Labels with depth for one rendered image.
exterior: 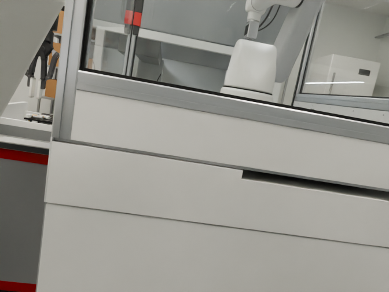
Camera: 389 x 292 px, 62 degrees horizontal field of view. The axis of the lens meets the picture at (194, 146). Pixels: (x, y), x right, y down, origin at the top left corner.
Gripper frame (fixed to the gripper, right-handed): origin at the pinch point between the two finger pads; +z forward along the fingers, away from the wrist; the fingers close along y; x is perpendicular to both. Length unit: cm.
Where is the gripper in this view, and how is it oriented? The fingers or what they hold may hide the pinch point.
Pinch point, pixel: (36, 88)
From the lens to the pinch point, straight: 128.1
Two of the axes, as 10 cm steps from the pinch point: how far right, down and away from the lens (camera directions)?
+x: 0.9, 1.8, -9.8
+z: -1.9, 9.7, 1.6
